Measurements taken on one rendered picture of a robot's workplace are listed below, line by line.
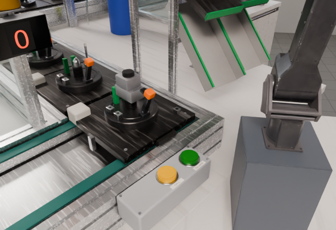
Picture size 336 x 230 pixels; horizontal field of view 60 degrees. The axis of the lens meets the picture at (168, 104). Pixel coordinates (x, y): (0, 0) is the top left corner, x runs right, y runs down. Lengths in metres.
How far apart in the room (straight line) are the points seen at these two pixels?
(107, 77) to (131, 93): 0.28
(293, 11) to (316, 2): 4.13
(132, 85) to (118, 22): 0.96
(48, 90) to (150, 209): 0.53
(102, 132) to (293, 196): 0.43
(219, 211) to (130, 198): 0.22
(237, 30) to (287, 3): 3.50
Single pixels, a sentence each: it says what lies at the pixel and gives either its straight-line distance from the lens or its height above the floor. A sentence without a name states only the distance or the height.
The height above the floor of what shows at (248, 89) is 0.86.
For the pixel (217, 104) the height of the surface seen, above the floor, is 0.86.
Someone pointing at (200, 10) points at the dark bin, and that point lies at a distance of 0.78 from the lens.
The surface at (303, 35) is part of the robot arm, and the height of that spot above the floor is 1.27.
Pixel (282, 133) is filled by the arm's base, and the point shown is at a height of 1.10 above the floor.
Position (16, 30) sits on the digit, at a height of 1.22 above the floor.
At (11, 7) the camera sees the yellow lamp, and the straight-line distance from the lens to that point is 0.65.
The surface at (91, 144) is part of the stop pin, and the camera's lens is 0.73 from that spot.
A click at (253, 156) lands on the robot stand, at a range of 0.53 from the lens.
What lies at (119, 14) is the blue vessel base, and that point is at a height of 0.98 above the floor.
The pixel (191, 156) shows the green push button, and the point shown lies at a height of 0.97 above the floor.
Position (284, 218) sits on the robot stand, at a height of 0.92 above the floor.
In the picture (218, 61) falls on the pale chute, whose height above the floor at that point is 1.04.
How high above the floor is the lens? 1.41
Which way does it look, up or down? 33 degrees down
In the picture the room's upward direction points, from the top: straight up
